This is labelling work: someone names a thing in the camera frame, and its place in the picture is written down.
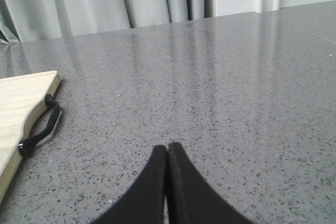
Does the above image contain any black cutting board handle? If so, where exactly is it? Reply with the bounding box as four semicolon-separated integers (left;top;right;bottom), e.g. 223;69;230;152
18;94;61;156

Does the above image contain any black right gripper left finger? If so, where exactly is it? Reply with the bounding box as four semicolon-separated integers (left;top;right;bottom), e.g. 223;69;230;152
93;145;167;223

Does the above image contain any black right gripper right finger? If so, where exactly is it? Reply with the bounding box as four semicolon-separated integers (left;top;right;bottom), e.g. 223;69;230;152
166;142;251;223

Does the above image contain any light wooden cutting board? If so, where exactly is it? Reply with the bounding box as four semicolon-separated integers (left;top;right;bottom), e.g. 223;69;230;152
1;70;61;197

